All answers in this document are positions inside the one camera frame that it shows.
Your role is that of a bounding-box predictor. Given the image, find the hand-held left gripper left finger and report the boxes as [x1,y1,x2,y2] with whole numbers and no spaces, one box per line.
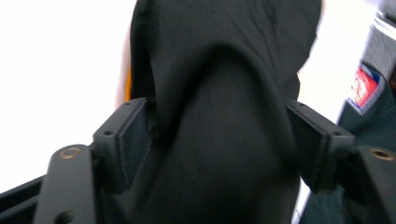
[92,97,154,194]

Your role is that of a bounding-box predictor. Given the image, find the white leaf-print laundry bag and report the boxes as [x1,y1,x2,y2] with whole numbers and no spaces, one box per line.
[0,0,377,195]

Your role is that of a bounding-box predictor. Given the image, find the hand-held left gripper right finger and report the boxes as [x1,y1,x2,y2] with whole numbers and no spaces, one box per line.
[284,99,357,193]

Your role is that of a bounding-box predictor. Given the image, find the black cloth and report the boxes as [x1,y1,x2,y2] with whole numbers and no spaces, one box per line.
[102,0,323,224]

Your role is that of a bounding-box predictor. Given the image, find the dark clothing with red patch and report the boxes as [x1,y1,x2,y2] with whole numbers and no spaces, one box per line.
[298,62,396,224]

